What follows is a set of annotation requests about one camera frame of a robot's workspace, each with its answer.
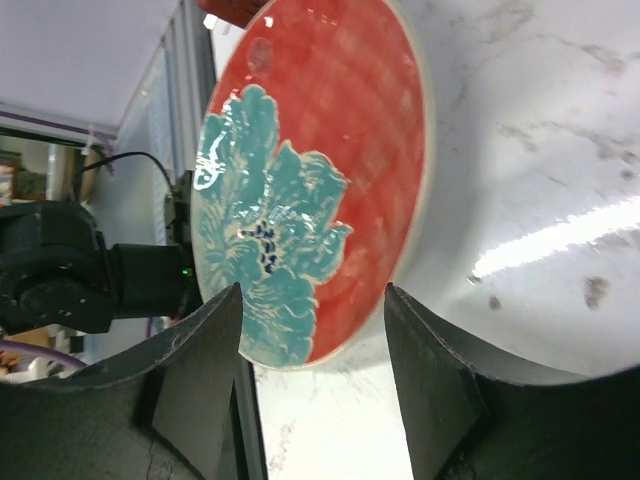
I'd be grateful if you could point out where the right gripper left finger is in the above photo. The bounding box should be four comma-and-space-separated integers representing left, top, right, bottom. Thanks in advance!
1, 285, 267, 479

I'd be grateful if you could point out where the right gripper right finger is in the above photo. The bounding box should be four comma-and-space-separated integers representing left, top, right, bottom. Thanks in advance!
384, 285, 639, 479

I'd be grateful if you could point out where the red plate with teal flower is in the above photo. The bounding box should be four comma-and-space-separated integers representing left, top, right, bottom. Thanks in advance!
191, 1, 436, 370

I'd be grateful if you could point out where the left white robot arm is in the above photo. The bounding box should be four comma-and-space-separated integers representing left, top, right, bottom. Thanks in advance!
1, 171, 202, 335

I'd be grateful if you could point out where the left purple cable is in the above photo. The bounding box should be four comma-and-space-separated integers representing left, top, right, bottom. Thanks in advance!
0, 312, 156, 374

